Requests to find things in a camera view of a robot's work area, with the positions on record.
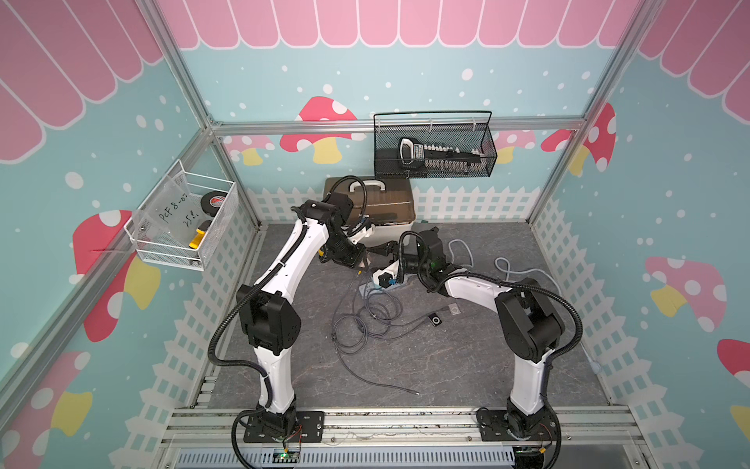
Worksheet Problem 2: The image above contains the black mp3 player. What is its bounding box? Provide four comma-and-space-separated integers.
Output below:
429, 313, 443, 326

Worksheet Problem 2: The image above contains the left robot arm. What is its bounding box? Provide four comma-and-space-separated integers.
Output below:
207, 175, 372, 441

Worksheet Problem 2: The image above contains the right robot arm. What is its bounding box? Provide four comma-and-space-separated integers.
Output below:
371, 228, 583, 441

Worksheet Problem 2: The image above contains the white box brown lid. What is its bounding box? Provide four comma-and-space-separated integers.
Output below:
335, 178, 416, 247

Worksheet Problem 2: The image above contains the socket set in basket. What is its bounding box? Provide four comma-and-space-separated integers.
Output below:
398, 138, 489, 177

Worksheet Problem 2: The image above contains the black tape roll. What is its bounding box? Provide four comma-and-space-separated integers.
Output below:
200, 191, 228, 217

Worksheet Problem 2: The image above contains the yellow tool in bin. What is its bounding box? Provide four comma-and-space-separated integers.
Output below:
189, 220, 212, 250

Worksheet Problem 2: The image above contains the black wire mesh basket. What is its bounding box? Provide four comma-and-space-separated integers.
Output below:
372, 111, 497, 179

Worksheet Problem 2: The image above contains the clear wall bin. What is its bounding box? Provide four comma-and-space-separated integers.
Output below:
124, 161, 238, 272

